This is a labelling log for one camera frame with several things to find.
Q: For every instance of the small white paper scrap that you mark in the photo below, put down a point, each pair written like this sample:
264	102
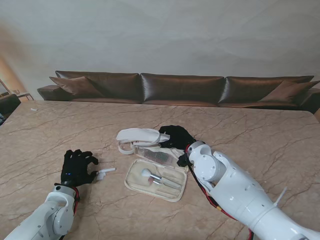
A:
33	109

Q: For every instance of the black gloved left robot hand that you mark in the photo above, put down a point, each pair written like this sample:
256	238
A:
75	170

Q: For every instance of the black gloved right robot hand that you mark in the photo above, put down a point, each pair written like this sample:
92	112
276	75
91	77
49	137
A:
180	137

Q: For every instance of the brown leather sofa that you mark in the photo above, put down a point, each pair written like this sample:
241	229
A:
180	87

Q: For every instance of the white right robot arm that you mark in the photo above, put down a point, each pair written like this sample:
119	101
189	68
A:
245	190

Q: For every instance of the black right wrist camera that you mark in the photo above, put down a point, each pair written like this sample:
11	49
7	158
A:
182	161

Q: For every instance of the brown sofa pillow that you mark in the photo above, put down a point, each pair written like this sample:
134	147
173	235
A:
77	86
287	91

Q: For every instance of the white zip tie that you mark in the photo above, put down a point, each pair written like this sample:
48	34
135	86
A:
281	197

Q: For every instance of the dark armchair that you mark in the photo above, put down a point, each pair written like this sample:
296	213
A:
8	103

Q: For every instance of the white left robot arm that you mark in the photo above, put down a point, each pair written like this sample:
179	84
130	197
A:
47	215

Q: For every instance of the pink ferrule makeup brush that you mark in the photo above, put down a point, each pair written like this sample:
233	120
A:
108	170

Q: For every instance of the light wooden side table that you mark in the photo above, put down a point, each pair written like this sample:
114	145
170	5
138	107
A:
25	95

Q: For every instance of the large torn white paper scrap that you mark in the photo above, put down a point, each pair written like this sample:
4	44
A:
100	176

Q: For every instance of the cream white cosmetics bag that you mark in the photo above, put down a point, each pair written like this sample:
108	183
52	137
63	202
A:
140	135

